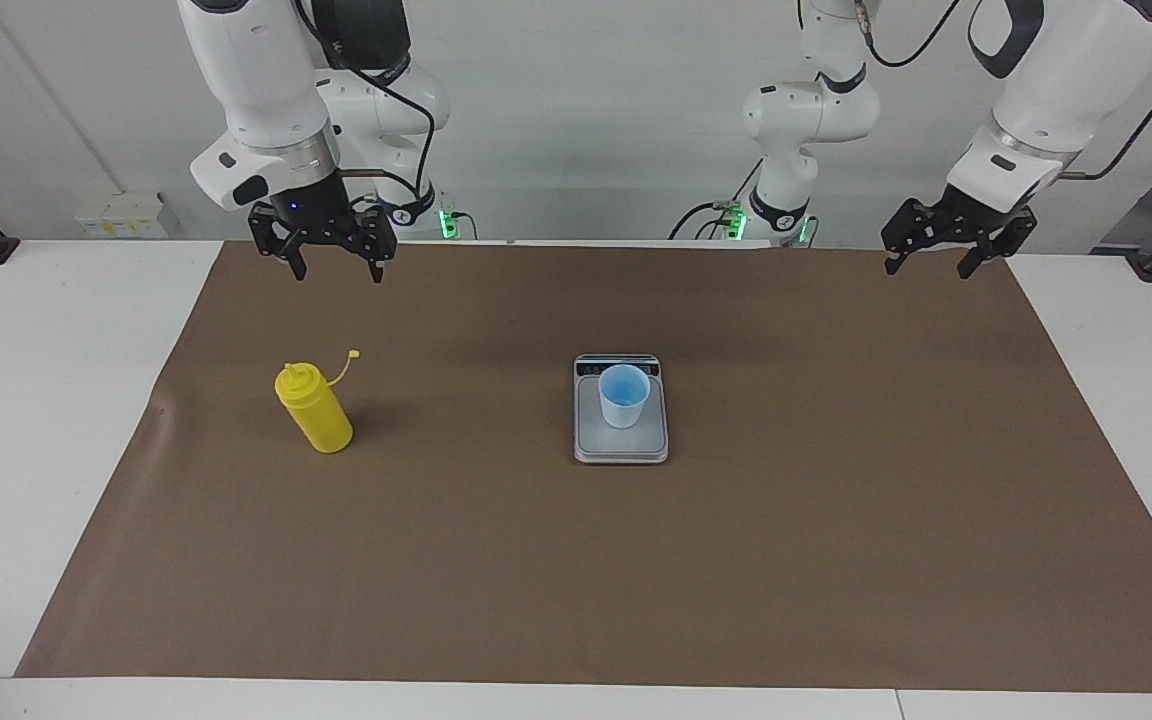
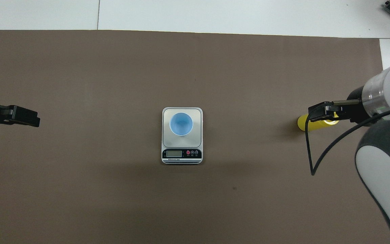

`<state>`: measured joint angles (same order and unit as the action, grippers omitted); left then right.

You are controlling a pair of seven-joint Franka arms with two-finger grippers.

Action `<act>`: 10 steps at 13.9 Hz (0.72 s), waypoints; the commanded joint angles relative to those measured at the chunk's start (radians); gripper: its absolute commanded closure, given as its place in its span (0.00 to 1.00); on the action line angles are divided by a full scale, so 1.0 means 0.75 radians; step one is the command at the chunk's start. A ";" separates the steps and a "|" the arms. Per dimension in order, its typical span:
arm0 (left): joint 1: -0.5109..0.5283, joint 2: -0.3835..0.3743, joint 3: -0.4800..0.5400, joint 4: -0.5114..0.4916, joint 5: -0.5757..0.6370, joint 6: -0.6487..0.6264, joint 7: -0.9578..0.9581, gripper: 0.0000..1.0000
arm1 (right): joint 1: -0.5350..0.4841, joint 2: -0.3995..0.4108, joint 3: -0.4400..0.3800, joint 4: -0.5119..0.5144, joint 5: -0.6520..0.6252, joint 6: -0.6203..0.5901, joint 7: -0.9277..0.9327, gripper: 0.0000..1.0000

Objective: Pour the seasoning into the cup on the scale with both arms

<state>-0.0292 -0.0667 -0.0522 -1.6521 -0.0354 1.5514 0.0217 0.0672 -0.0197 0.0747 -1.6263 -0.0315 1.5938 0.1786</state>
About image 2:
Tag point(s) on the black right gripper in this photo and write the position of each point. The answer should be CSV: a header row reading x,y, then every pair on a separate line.
x,y
359,108

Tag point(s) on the yellow squeeze seasoning bottle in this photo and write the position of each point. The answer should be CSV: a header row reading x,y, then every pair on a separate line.
x,y
317,126

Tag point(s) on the light blue plastic cup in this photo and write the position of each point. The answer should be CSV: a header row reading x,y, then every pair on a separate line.
x,y
181,123

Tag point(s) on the silver digital kitchen scale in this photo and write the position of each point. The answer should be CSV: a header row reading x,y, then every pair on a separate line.
x,y
181,154

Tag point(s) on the brown paper table mat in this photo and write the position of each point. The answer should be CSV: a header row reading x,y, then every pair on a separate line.
x,y
96,186

